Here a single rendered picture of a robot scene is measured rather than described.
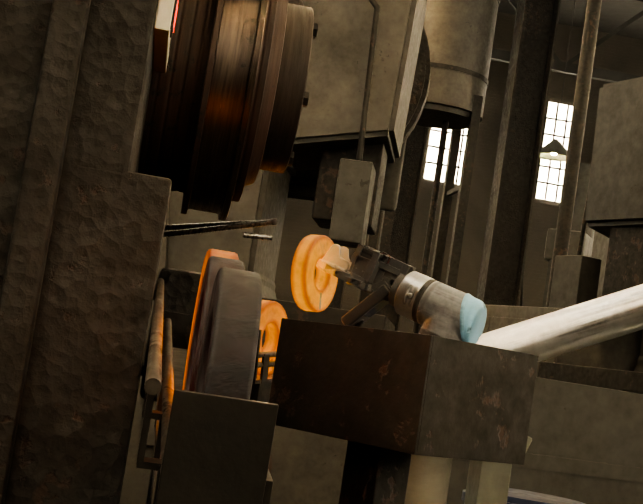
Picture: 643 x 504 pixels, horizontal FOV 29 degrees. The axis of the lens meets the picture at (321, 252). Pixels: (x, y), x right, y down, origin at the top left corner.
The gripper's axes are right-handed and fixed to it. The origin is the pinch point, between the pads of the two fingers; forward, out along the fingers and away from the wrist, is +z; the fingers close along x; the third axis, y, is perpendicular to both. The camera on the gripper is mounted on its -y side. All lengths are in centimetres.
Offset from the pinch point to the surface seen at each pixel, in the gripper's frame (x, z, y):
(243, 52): 68, -11, 29
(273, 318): 0.2, 4.4, -13.9
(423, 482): -29, -29, -35
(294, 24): 55, -9, 37
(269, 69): 61, -12, 28
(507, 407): 76, -72, -1
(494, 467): -43, -38, -28
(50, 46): 106, -10, 18
